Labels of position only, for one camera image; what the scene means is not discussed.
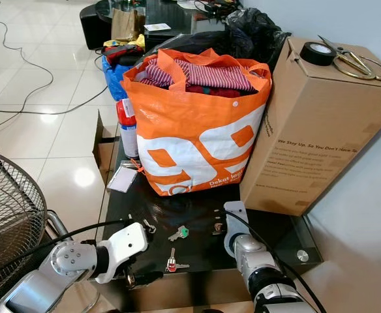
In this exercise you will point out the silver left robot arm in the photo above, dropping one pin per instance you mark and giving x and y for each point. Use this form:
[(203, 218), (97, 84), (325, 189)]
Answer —
[(70, 261)]

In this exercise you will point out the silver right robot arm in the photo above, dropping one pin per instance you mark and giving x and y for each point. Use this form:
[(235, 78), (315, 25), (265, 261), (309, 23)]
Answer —
[(265, 267)]

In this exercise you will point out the black glass low table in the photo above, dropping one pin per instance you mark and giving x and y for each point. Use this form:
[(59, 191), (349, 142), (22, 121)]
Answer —
[(197, 212)]

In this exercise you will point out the red-headed key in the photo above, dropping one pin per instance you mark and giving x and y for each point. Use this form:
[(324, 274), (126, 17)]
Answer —
[(171, 263)]

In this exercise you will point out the green-headed key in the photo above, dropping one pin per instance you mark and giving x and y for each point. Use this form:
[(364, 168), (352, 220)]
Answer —
[(180, 231)]

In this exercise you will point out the orange white shopping bag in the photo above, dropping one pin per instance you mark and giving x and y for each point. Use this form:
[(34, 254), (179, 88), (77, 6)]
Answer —
[(200, 134)]

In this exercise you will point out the white card holder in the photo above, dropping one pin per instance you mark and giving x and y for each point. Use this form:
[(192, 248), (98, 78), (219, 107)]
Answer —
[(121, 179)]

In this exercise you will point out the small open cardboard box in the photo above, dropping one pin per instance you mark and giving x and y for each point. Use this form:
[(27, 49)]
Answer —
[(104, 153)]

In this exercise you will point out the red white spray can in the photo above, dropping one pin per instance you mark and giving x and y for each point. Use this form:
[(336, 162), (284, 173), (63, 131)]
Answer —
[(128, 130)]

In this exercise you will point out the large brown cardboard box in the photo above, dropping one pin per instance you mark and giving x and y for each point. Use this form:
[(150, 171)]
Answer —
[(321, 130)]

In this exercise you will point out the metal cage floor fan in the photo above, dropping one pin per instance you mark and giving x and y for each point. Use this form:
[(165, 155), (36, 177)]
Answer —
[(11, 208)]

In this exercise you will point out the red white striped cloth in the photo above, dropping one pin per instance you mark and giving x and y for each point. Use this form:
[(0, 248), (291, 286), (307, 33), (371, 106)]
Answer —
[(213, 74)]

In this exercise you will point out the blue plastic bag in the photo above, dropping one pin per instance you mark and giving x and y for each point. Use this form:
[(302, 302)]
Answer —
[(114, 81)]

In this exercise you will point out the black tape roll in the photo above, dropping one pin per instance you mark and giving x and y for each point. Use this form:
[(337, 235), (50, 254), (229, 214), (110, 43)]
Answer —
[(308, 57)]

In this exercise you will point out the black garbage bag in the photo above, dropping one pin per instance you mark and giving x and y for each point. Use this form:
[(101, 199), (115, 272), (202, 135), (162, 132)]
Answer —
[(256, 32)]

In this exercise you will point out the red black clothes pile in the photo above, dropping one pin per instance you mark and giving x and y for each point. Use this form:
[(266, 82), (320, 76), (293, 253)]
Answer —
[(122, 53)]

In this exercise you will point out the yellow cloth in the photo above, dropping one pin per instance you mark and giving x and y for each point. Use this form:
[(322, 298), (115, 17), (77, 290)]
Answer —
[(139, 42)]

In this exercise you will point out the white paper sheet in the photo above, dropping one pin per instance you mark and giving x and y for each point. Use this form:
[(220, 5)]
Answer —
[(156, 27)]

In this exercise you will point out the black glass desk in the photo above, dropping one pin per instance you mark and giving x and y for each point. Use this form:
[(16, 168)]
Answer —
[(177, 10)]

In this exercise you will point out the brown paper bag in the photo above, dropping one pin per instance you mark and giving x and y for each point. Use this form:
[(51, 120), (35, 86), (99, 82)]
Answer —
[(127, 25)]

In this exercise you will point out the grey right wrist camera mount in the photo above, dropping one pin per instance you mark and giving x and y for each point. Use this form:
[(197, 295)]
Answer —
[(236, 225)]

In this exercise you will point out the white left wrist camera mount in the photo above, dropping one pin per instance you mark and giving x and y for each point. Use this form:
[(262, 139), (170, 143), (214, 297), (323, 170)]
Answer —
[(125, 244)]

